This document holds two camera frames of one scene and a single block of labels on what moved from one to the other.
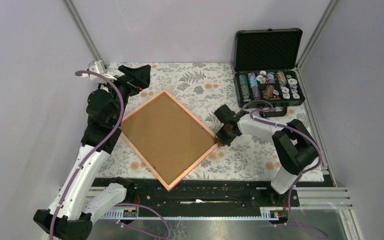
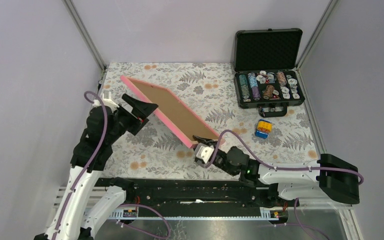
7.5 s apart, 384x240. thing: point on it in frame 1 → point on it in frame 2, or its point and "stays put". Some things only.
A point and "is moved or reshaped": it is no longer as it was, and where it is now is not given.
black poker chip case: [266, 64] stays put
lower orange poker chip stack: [268, 91] stays put
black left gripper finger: [134, 87] → [134, 125]
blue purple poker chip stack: [253, 84] stays put
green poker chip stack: [244, 86] stays put
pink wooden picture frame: [205, 129] → [174, 116]
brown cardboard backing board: [170, 141] is moved or reshaped
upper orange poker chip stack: [281, 79] stays put
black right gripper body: [224, 136] → [220, 162]
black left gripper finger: [140, 74] → [141, 109]
